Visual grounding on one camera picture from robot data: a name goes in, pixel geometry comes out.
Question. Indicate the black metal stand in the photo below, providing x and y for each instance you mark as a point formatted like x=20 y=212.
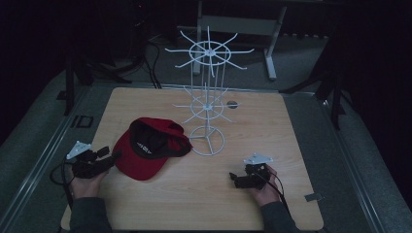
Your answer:
x=333 y=93
x=69 y=84

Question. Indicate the red baseball cap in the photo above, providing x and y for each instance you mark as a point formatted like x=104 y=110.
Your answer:
x=142 y=161

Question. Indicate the person's right hand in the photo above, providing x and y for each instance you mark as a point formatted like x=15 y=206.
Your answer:
x=267 y=192

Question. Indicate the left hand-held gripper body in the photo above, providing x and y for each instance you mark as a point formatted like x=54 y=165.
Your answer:
x=86 y=165

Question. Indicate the person's left hand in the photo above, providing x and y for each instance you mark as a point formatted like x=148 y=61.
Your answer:
x=86 y=186

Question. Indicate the metal floor rail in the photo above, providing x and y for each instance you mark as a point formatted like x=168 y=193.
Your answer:
x=42 y=161
x=350 y=161

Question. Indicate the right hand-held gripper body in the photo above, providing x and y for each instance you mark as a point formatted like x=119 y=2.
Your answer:
x=256 y=173

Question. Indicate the black rectangular bracket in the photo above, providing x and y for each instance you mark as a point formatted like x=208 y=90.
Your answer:
x=83 y=121

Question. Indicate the grey tape strip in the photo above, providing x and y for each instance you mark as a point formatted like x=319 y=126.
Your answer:
x=313 y=197

